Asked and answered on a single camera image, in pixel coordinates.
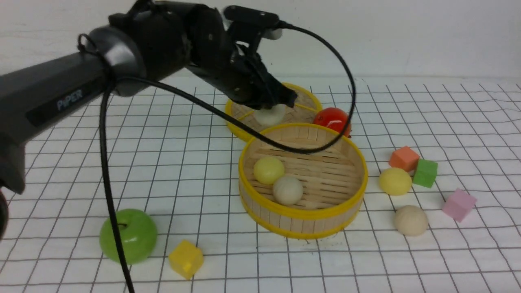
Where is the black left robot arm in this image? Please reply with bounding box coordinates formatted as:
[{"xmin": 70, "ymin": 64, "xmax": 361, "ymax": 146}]
[{"xmin": 0, "ymin": 0, "xmax": 281, "ymax": 194}]

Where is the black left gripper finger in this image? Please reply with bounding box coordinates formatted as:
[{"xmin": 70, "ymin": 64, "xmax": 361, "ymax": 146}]
[
  {"xmin": 275, "ymin": 83, "xmax": 298, "ymax": 108},
  {"xmin": 246, "ymin": 98, "xmax": 275, "ymax": 111}
]

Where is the bamboo steamer lid yellow rim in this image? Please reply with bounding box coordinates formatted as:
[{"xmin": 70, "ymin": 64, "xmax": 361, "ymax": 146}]
[{"xmin": 225, "ymin": 82, "xmax": 322, "ymax": 132}]

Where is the yellow bun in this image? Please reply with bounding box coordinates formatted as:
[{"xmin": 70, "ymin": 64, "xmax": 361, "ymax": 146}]
[
  {"xmin": 379, "ymin": 167, "xmax": 412, "ymax": 196},
  {"xmin": 253, "ymin": 156, "xmax": 285, "ymax": 185}
]

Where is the pink cube block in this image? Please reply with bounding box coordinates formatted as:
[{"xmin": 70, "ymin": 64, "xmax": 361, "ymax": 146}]
[{"xmin": 442, "ymin": 188, "xmax": 477, "ymax": 223}]

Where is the orange cube block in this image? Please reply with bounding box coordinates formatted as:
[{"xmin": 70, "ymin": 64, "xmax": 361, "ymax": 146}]
[{"xmin": 389, "ymin": 145, "xmax": 420, "ymax": 172}]

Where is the green apple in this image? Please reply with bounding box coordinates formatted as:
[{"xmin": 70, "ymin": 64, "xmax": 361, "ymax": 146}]
[{"xmin": 99, "ymin": 208, "xmax": 158, "ymax": 265}]

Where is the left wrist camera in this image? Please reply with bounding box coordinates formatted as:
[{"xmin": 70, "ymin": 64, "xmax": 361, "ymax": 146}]
[{"xmin": 222, "ymin": 5, "xmax": 282, "ymax": 40}]

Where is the yellow cube block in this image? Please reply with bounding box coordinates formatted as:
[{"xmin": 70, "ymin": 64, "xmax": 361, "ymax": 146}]
[{"xmin": 168, "ymin": 239, "xmax": 204, "ymax": 280}]

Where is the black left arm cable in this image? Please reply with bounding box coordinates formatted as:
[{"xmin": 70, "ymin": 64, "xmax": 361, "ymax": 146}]
[{"xmin": 77, "ymin": 20, "xmax": 357, "ymax": 293}]

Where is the bamboo steamer tray yellow rim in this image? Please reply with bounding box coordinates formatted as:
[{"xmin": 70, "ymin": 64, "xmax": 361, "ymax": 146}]
[{"xmin": 238, "ymin": 136, "xmax": 368, "ymax": 239}]

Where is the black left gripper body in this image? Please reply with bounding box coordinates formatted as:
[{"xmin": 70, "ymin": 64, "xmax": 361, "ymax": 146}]
[{"xmin": 187, "ymin": 4, "xmax": 280, "ymax": 106}]

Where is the green cube block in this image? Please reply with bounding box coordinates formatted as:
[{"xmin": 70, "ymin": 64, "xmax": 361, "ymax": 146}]
[{"xmin": 412, "ymin": 158, "xmax": 438, "ymax": 188}]

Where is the white bun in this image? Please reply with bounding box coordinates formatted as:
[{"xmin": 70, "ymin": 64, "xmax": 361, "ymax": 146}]
[
  {"xmin": 253, "ymin": 104, "xmax": 286, "ymax": 127},
  {"xmin": 272, "ymin": 175, "xmax": 304, "ymax": 206},
  {"xmin": 393, "ymin": 205, "xmax": 429, "ymax": 237}
]

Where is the red tomato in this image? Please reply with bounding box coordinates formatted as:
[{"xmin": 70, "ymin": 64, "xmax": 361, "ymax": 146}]
[{"xmin": 313, "ymin": 107, "xmax": 349, "ymax": 132}]

